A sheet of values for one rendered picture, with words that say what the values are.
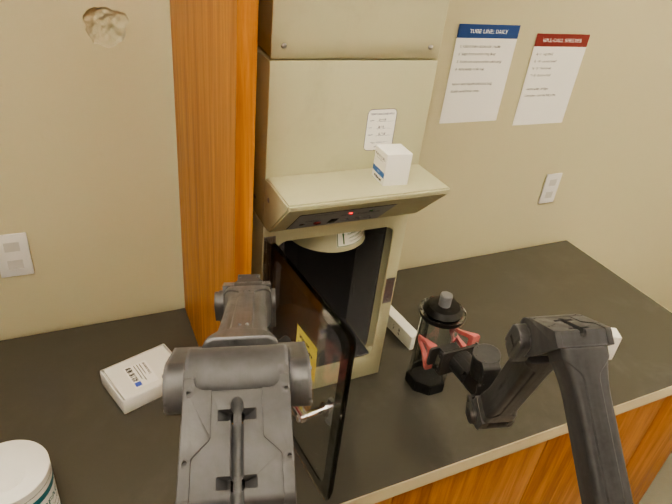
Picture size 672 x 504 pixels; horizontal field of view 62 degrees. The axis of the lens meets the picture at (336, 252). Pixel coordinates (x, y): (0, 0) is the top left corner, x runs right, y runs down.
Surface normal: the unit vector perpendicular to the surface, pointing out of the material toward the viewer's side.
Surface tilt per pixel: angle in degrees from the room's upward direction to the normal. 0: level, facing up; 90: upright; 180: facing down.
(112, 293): 90
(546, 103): 90
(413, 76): 90
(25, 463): 0
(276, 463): 19
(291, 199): 0
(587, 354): 42
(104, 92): 90
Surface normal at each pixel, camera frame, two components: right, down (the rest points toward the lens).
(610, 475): 0.02, -0.29
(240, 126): 0.41, 0.52
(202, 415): 0.08, -0.63
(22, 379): 0.11, -0.85
